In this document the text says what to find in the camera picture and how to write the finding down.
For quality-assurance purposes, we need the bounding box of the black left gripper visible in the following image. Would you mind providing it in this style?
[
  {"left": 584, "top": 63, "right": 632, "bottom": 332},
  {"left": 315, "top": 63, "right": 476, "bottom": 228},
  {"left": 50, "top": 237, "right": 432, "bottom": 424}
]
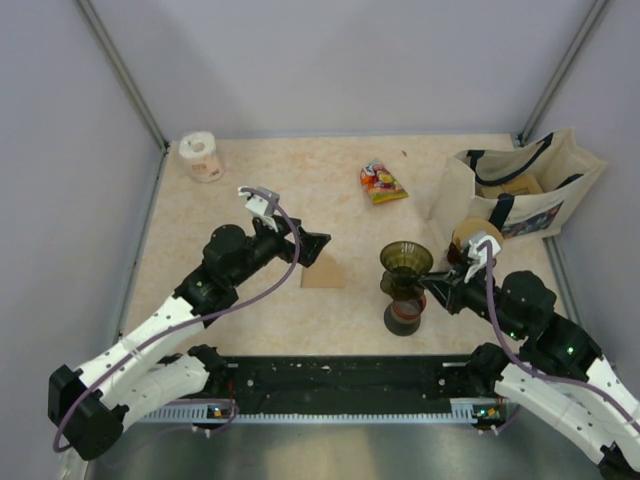
[{"left": 229, "top": 215, "right": 330, "bottom": 288}]

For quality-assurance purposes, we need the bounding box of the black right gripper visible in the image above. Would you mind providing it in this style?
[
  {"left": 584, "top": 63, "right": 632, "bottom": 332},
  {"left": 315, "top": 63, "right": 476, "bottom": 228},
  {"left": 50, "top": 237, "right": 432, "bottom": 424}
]
[{"left": 421, "top": 256, "right": 524, "bottom": 339}]

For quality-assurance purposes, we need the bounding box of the brown paper coffee filter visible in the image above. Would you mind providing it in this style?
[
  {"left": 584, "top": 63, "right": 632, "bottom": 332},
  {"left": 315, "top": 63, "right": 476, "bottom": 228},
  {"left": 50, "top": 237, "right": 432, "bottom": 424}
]
[
  {"left": 452, "top": 217, "right": 504, "bottom": 251},
  {"left": 300, "top": 253, "right": 346, "bottom": 289}
]

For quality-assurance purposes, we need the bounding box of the amber plastic coffee dripper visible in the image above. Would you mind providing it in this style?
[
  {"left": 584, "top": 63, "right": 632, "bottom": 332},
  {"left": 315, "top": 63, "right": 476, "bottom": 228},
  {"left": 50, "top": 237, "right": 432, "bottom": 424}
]
[{"left": 447, "top": 237, "right": 502, "bottom": 268}]

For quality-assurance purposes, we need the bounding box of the dark green coffee dripper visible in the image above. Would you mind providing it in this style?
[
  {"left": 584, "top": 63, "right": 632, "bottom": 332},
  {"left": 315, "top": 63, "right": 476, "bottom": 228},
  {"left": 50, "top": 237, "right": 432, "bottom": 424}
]
[{"left": 379, "top": 241, "right": 434, "bottom": 301}]

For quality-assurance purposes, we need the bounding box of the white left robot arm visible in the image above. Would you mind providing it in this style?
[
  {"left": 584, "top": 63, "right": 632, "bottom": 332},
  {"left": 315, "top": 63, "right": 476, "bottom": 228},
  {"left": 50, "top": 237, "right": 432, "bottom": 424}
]
[{"left": 47, "top": 215, "right": 331, "bottom": 461}]

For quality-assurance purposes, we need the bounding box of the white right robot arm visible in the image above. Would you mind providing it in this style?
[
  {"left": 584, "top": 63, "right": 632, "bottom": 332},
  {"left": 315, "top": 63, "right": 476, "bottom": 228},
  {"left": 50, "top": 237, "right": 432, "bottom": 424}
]
[{"left": 419, "top": 269, "right": 639, "bottom": 479}]

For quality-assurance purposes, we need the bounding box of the colourful snack packet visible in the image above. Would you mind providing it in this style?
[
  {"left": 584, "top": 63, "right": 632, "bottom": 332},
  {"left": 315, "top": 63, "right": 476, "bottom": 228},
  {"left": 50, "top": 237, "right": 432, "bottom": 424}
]
[{"left": 360, "top": 159, "right": 409, "bottom": 205}]

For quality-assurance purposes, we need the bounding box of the cream canvas tote bag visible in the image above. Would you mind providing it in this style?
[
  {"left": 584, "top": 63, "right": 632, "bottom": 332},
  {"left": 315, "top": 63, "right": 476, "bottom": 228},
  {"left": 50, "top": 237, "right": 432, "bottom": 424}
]
[{"left": 429, "top": 129, "right": 607, "bottom": 239}]

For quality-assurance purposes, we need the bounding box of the wrapped toilet paper roll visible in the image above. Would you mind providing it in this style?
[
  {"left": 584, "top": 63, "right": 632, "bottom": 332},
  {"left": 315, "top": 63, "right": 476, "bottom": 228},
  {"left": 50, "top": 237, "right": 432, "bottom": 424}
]
[{"left": 178, "top": 131, "right": 225, "bottom": 183}]

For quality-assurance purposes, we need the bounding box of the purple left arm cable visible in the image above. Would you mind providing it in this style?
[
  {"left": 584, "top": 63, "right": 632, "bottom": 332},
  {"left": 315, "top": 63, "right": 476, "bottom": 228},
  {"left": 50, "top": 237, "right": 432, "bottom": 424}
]
[{"left": 52, "top": 187, "right": 302, "bottom": 454}]

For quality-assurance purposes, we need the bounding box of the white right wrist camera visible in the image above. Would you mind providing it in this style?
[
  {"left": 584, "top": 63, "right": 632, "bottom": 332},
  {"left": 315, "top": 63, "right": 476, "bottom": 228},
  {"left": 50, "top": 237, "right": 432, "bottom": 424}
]
[{"left": 464, "top": 231, "right": 503, "bottom": 284}]

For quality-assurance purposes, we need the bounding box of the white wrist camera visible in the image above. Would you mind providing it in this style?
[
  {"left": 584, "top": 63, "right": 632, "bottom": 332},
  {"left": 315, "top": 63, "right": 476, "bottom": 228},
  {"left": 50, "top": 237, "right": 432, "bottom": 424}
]
[
  {"left": 238, "top": 186, "right": 280, "bottom": 223},
  {"left": 464, "top": 231, "right": 503, "bottom": 284}
]

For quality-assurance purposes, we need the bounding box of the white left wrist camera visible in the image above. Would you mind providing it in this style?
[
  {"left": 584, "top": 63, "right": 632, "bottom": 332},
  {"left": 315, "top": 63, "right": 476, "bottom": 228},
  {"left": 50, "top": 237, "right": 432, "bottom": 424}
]
[{"left": 238, "top": 186, "right": 280, "bottom": 223}]

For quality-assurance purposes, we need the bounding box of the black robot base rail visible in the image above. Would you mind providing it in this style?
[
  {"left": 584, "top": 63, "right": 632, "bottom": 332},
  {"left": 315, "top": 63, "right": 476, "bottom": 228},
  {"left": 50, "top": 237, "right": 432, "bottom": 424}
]
[{"left": 179, "top": 349, "right": 521, "bottom": 416}]

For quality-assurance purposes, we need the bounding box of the left aluminium frame post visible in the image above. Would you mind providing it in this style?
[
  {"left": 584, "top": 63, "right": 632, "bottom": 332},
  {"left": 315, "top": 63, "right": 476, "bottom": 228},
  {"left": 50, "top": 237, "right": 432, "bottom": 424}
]
[{"left": 72, "top": 0, "right": 169, "bottom": 152}]

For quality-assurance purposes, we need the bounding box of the aluminium frame post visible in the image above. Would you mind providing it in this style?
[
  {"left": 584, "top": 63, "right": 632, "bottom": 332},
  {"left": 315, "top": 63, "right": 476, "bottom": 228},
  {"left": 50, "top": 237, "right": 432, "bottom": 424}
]
[
  {"left": 511, "top": 0, "right": 614, "bottom": 147},
  {"left": 72, "top": 0, "right": 169, "bottom": 152}
]

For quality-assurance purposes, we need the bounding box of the right aluminium frame post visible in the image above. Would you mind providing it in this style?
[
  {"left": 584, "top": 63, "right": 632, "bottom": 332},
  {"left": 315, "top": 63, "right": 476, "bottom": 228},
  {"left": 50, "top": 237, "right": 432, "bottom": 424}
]
[{"left": 511, "top": 0, "right": 614, "bottom": 147}]

